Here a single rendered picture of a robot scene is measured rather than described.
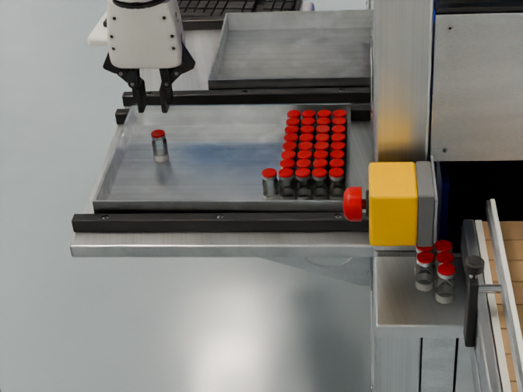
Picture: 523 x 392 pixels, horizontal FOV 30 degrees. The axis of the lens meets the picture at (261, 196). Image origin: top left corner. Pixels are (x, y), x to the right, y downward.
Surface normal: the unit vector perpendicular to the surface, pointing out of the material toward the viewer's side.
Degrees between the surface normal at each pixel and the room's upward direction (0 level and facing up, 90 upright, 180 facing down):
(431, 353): 90
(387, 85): 90
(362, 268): 90
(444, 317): 0
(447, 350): 90
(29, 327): 0
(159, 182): 0
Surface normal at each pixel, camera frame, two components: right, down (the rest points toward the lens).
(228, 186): -0.07, -0.82
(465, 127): -0.08, 0.57
